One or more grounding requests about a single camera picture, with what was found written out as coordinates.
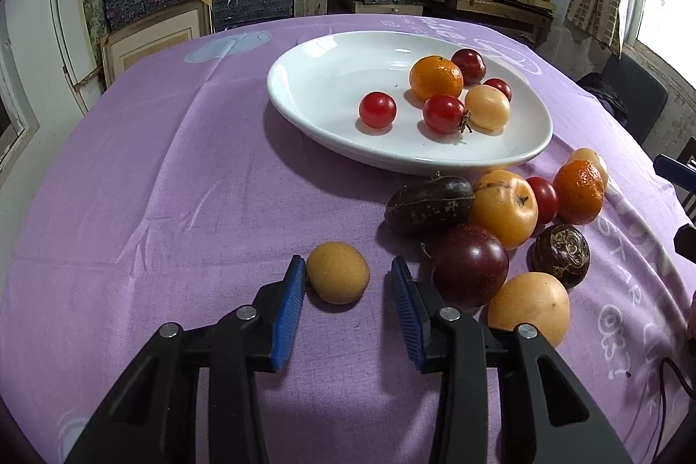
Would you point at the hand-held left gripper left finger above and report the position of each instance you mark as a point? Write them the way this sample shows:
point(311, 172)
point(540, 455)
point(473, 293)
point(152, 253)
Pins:
point(288, 312)

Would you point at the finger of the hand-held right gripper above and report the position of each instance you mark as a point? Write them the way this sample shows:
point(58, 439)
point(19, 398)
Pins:
point(674, 169)
point(687, 240)

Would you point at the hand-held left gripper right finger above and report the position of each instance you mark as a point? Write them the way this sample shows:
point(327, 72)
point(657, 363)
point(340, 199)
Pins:
point(405, 312)

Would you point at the small brown longan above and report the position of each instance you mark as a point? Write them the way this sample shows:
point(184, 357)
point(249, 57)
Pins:
point(337, 272)

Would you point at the dark purple plum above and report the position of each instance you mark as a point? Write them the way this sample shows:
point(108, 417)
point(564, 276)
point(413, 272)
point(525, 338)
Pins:
point(470, 265)

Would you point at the yellow round pear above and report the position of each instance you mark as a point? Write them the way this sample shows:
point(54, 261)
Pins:
point(592, 157)

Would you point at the large mandarin orange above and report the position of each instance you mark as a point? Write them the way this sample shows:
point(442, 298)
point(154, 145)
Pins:
point(579, 192)

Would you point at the dark purple passion fruit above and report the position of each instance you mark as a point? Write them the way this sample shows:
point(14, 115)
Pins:
point(427, 206)

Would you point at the large yellow pear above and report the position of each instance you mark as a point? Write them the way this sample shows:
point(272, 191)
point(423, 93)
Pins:
point(528, 307)

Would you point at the dark brown water chestnut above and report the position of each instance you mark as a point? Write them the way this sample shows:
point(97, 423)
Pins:
point(561, 255)

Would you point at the yellow pepino melon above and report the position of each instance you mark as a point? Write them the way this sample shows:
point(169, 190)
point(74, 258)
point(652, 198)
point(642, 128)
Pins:
point(504, 208)

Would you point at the red cherry tomato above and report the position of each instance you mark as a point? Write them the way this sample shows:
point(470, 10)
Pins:
point(499, 87)
point(377, 110)

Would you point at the yellow pear with brown marks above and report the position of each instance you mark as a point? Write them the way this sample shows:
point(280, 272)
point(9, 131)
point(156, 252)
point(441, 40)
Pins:
point(488, 109)

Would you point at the red tomato with dried stem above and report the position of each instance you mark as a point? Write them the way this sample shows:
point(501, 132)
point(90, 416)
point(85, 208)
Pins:
point(443, 113)

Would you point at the dark red plum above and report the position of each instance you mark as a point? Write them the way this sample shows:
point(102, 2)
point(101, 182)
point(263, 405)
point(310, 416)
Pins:
point(470, 64)

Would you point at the small mandarin orange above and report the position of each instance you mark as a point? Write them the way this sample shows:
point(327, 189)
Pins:
point(436, 77)

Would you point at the white oval plate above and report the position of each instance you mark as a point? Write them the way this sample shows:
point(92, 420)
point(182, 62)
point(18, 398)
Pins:
point(337, 78)

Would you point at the black chair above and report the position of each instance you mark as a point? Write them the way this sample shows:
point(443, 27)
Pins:
point(644, 97)

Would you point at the dark cloth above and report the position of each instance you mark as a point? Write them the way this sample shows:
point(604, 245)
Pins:
point(601, 94)

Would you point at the purple printed tablecloth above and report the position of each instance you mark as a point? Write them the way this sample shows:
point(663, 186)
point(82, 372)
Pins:
point(190, 197)

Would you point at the white door panel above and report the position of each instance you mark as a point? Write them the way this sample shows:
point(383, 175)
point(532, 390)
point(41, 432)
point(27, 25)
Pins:
point(68, 34)

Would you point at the wooden picture frame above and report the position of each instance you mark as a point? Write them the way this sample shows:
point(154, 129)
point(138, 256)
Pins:
point(157, 40)

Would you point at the window with white frame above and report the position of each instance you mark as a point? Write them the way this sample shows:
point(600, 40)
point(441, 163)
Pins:
point(16, 127)

